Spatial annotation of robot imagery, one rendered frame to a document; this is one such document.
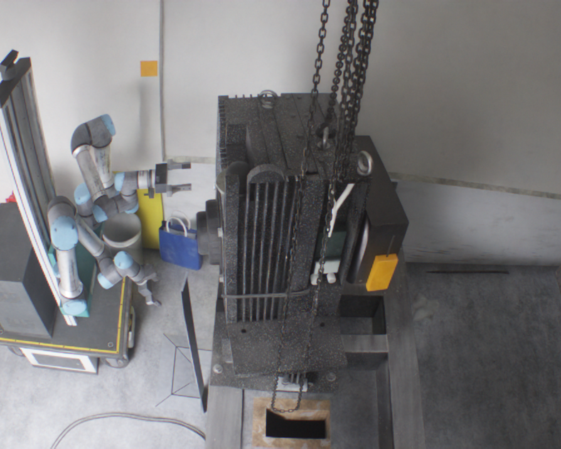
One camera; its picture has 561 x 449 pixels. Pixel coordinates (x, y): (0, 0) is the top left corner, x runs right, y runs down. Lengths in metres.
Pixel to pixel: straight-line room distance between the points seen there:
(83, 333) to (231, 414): 1.06
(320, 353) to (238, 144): 0.83
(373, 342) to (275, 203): 1.00
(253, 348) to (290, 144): 0.78
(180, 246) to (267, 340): 1.37
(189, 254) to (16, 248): 1.28
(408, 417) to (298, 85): 1.75
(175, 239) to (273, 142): 1.66
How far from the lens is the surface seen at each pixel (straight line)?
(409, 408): 2.18
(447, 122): 2.89
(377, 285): 1.77
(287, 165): 1.51
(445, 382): 3.09
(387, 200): 1.66
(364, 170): 1.53
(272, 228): 1.60
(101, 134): 2.25
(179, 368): 2.89
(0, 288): 2.50
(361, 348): 2.27
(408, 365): 2.28
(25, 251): 2.50
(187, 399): 2.79
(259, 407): 2.79
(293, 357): 1.92
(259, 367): 1.89
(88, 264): 2.48
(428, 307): 3.31
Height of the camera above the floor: 2.57
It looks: 44 degrees down
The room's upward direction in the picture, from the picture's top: 8 degrees clockwise
